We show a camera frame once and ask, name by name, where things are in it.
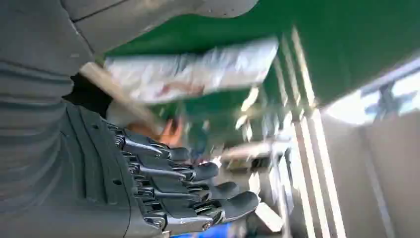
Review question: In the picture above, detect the green conveyor belt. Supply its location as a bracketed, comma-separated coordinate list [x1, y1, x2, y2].
[104, 0, 420, 157]

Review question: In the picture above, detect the silver conveyor frame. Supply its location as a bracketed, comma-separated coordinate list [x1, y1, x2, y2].
[272, 26, 349, 238]

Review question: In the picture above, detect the dark window frame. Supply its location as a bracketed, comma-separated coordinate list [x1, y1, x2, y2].
[323, 56, 420, 126]

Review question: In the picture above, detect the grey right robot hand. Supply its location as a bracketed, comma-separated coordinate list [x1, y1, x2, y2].
[0, 0, 261, 238]

